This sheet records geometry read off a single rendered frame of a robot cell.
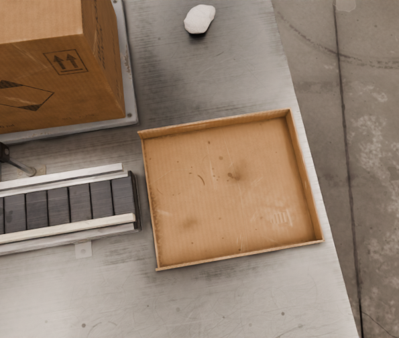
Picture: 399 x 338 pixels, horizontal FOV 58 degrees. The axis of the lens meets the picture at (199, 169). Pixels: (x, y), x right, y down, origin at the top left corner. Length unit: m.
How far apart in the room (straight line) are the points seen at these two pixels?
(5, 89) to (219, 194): 0.40
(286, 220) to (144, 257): 0.27
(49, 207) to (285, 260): 0.44
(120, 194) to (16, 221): 0.19
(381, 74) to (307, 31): 0.40
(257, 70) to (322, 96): 1.00
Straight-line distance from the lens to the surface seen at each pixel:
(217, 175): 0.70
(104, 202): 0.66
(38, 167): 0.77
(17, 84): 0.62
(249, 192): 0.70
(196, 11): 0.83
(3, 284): 0.77
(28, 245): 0.70
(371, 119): 1.81
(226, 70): 0.79
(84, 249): 0.71
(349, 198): 1.66
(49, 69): 0.58
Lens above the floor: 1.51
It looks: 75 degrees down
